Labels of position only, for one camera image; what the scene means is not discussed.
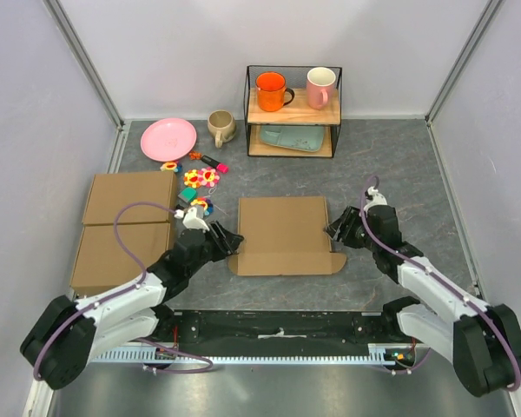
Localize green ceramic tray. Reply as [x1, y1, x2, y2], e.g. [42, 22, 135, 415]
[259, 125, 325, 153]

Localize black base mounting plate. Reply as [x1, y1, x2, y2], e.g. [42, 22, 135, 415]
[149, 310, 412, 345]

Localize pink highlighter marker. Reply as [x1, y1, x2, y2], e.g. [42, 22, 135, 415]
[201, 155, 229, 174]

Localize pink petal smiley toy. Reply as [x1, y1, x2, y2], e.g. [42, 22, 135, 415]
[198, 169, 220, 188]

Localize small orange flower toy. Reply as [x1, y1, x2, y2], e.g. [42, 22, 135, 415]
[188, 151, 202, 160]

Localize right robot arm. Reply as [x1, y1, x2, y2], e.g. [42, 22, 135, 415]
[326, 205, 521, 397]

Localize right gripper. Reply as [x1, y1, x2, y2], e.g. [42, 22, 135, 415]
[322, 205, 380, 252]

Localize rainbow petal smiley toy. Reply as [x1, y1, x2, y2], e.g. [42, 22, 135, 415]
[191, 197, 214, 216]

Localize teal block toy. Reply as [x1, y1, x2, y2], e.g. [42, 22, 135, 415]
[178, 187, 197, 204]

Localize yellow red smiley toy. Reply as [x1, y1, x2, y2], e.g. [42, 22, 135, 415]
[160, 161, 182, 173]

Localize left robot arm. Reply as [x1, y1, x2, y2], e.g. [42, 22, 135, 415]
[20, 222, 244, 390]

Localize brown cardboard box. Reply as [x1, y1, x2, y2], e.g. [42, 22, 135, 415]
[228, 196, 346, 276]

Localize pink ceramic mug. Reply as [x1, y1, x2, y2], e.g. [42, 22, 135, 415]
[307, 67, 337, 109]

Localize black wire shelf rack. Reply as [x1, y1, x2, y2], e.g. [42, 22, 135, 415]
[243, 64, 343, 158]

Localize beige ceramic mug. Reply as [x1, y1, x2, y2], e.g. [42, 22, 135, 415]
[208, 109, 236, 149]

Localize sunflower toy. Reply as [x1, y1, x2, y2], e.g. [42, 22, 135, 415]
[183, 169, 201, 189]

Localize pink plastic plate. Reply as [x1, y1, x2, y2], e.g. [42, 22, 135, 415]
[140, 118, 197, 162]

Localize grey slotted cable duct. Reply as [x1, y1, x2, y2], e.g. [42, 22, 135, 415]
[90, 343, 396, 366]

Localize orange enamel mug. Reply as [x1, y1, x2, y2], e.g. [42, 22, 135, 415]
[255, 71, 295, 112]

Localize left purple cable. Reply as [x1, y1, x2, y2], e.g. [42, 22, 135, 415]
[33, 201, 183, 381]

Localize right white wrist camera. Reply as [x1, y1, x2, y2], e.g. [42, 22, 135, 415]
[363, 186, 388, 213]

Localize folded flat cardboard box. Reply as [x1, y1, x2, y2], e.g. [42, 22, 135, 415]
[70, 171, 178, 297]

